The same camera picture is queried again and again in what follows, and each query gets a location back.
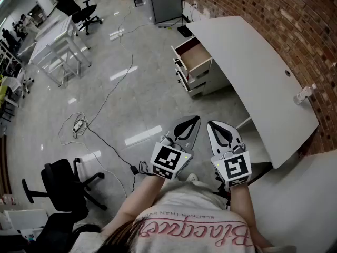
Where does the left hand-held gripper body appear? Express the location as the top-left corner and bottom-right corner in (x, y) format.
(150, 135), (195, 181)

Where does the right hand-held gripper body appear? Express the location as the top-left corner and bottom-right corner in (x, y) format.
(210, 142), (253, 188)

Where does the person's right forearm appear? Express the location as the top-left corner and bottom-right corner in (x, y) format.
(228, 184), (274, 250)

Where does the person's left forearm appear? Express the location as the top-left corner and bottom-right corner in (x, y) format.
(101, 173), (169, 238)

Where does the white desk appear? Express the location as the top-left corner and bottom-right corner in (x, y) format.
(185, 16), (320, 170)

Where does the white printed t-shirt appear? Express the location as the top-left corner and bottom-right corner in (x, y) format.
(68, 180), (298, 253)

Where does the clear plastic water bottle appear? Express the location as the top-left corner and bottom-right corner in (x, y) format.
(294, 83), (318, 105)

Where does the white power strip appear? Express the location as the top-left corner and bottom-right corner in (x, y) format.
(109, 29), (124, 41)
(72, 119), (85, 133)

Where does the black wifi router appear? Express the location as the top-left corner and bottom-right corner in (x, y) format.
(177, 22), (195, 38)

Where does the black office chair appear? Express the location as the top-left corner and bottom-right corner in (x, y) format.
(21, 157), (108, 253)
(56, 0), (104, 36)

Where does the grey metal cabinet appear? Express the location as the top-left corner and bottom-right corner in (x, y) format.
(139, 0), (184, 24)

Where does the white storage box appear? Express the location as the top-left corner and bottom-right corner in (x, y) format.
(4, 209), (49, 231)

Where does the white office chair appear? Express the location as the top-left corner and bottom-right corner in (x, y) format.
(5, 67), (35, 100)

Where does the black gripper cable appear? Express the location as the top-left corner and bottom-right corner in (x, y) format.
(138, 161), (155, 176)
(212, 177), (233, 211)

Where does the black floor cable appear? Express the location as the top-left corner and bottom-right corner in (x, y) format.
(84, 124), (135, 168)

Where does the grey floor cable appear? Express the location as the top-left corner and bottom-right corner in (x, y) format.
(85, 34), (134, 128)

